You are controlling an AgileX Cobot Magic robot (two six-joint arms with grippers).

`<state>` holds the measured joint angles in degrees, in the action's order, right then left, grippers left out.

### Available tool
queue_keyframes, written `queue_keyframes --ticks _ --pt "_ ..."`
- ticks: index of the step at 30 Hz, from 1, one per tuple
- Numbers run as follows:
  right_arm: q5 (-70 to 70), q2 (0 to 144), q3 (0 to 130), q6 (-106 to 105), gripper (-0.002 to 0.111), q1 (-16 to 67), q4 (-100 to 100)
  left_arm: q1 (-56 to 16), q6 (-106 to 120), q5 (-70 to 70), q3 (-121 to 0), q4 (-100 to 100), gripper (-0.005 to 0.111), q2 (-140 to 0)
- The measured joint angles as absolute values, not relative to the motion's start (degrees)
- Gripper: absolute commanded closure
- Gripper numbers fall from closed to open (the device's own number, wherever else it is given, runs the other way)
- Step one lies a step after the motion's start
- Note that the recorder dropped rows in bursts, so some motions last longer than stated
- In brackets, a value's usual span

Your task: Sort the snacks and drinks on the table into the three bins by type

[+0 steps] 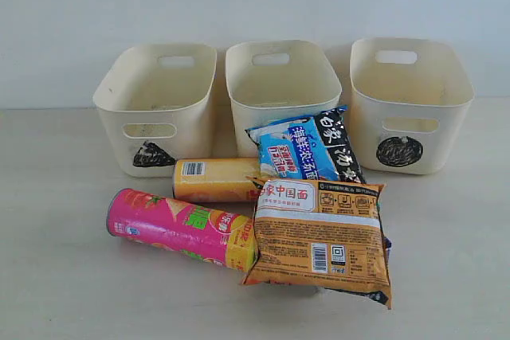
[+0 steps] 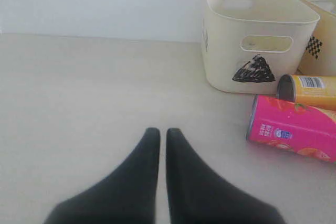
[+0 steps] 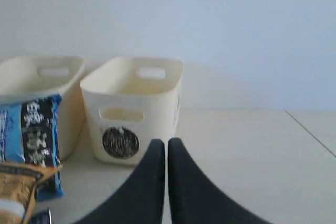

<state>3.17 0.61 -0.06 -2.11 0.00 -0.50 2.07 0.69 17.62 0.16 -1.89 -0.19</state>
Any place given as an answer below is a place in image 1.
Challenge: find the cream bin triangle mark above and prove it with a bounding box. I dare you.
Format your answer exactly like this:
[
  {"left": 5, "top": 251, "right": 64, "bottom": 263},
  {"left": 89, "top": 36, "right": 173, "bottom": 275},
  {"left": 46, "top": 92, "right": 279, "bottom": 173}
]
[{"left": 92, "top": 43, "right": 217, "bottom": 178}]

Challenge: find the orange noodle packet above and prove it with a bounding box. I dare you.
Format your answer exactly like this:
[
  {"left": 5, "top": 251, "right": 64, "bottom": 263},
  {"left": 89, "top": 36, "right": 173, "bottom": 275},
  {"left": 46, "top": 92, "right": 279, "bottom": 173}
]
[{"left": 243, "top": 178, "right": 391, "bottom": 307}]

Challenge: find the yellow chips can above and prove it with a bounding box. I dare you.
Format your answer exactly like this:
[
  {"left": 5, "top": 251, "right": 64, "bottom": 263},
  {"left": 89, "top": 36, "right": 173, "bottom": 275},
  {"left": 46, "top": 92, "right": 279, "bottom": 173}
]
[{"left": 173, "top": 158, "right": 265, "bottom": 203}]

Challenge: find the blue noodle packet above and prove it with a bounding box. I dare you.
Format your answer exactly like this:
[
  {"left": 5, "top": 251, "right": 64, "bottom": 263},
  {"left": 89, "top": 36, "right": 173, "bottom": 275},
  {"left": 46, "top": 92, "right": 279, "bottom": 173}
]
[{"left": 245, "top": 105, "right": 366, "bottom": 184}]

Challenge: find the cream bin square mark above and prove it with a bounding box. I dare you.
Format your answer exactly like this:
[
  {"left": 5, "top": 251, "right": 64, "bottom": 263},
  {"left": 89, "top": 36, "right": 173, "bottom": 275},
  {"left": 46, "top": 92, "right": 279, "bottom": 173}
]
[{"left": 225, "top": 40, "right": 342, "bottom": 158}]

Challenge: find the cream bin circle mark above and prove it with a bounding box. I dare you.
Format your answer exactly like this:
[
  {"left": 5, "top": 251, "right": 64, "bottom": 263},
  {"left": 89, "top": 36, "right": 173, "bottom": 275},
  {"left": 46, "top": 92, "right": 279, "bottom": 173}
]
[{"left": 349, "top": 37, "right": 474, "bottom": 175}]

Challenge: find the pink chips can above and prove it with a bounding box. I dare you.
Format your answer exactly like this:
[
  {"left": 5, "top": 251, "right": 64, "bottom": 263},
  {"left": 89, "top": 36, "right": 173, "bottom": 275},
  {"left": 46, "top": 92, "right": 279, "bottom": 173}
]
[{"left": 106, "top": 189, "right": 258, "bottom": 272}]

